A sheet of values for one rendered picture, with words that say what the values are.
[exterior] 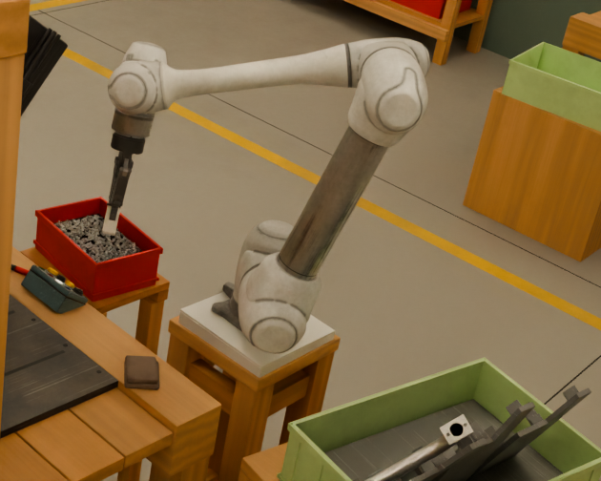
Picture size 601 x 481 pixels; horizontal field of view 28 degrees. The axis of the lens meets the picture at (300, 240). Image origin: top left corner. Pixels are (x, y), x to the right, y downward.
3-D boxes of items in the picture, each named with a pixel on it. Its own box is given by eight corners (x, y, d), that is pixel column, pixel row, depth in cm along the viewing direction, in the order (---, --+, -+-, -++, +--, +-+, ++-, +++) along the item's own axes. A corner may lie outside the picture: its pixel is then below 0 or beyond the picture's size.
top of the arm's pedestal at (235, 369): (251, 294, 332) (253, 282, 330) (338, 349, 316) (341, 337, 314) (167, 331, 309) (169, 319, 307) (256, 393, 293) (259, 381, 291)
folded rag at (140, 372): (124, 363, 280) (125, 352, 278) (157, 365, 281) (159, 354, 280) (124, 388, 271) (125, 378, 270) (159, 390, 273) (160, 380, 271)
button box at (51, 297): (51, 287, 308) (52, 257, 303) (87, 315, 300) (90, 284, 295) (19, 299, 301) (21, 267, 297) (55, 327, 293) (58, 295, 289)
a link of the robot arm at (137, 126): (152, 111, 278) (147, 135, 279) (113, 103, 276) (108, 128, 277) (156, 116, 270) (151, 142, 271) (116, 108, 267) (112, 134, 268)
